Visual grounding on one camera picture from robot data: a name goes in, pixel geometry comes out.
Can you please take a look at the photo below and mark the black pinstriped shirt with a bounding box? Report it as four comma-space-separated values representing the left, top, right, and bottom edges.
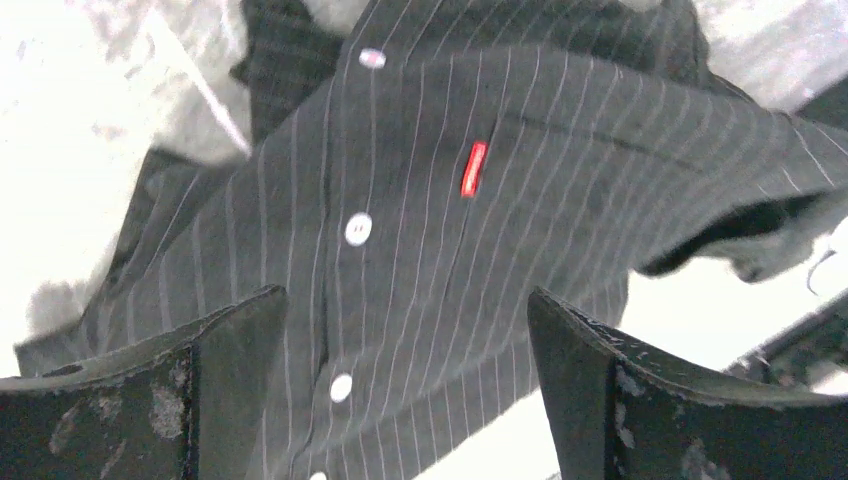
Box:
17, 1, 847, 479

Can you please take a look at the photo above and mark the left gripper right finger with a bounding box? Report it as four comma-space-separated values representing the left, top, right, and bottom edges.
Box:
527, 289, 847, 479

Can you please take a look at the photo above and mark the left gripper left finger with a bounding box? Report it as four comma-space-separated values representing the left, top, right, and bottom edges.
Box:
1, 286, 286, 480

